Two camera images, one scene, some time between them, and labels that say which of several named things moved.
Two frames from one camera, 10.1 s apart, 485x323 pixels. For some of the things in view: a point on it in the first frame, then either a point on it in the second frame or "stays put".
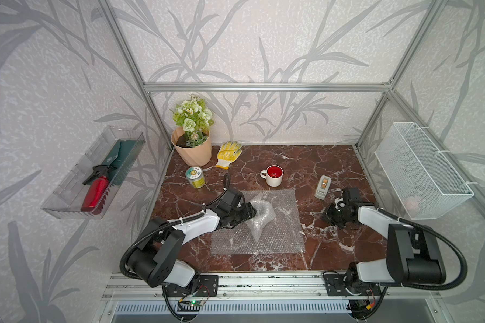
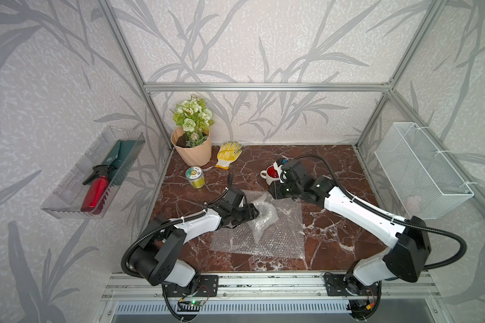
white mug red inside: (273, 175) stays put
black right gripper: (327, 215) → (274, 190)
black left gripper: (248, 212) stays put
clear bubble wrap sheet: (275, 227) stays put
